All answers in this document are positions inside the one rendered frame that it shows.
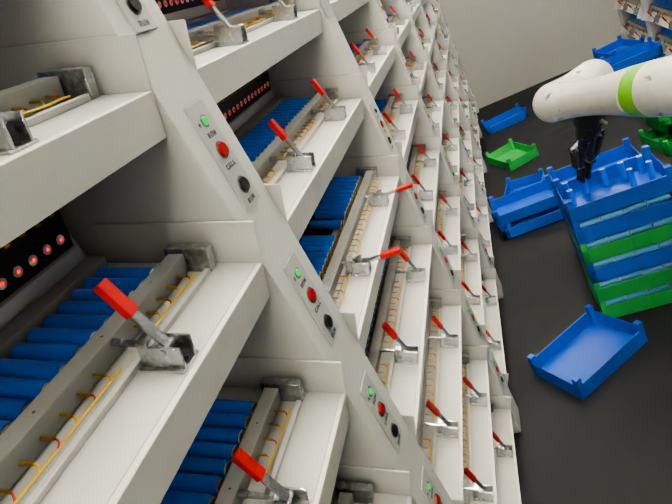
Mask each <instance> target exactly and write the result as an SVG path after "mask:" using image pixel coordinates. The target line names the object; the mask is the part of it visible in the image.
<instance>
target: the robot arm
mask: <svg viewBox="0 0 672 504"><path fill-rule="evenodd" d="M532 106H533V111H534V113H535V115H536V116H537V117H538V118H539V119H540V120H542V121H544V122H549V123H554V122H559V121H562V120H566V119H570V118H572V124H573V125H574V133H575V135H576V139H575V144H574V145H573V147H569V148H568V151H569V152H570V158H571V166H572V167H573V168H574V169H576V170H577V171H576V174H577V178H576V179H577V180H578V181H580V182H581V183H585V178H587V179H591V172H592V166H593V163H595V162H596V160H594V159H595V158H598V156H599V153H600V149H601V145H602V141H603V137H604V135H605V133H606V131H605V130H603V129H602V125H603V124H605V125H606V124H607V123H608V122H607V121H606V116H607V115H614V116H629V117H672V55H669V56H665V57H661V58H657V59H654V60H650V61H647V62H643V63H640V64H637V65H634V66H630V67H627V68H624V69H622V70H619V71H616V72H614V71H613V68H612V67H611V65H610V64H609V63H607V62H606V61H604V60H600V59H591V60H587V61H585V62H583V63H581V64H580V65H579V66H577V67H576V68H574V69H573V70H572V71H570V72H569V73H567V74H566V75H564V76H562V77H560V78H558V79H556V80H554V81H552V82H550V83H548V84H545V85H544V86H542V87H541V88H540V89H539V90H538V91H537V92H536V94H535V96H534V98H533V103H532ZM595 152H596V153H595ZM586 159H587V160H586Z"/></svg>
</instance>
